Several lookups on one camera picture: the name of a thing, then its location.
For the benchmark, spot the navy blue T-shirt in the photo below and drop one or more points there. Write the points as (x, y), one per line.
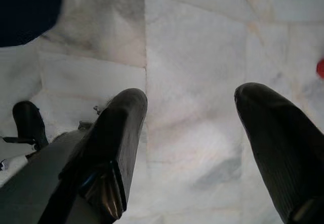
(22, 9)

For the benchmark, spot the red plastic stool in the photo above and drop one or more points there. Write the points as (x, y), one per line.
(321, 68)

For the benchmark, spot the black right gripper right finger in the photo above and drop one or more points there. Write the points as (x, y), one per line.
(278, 145)

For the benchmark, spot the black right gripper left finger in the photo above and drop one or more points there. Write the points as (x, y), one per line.
(119, 138)

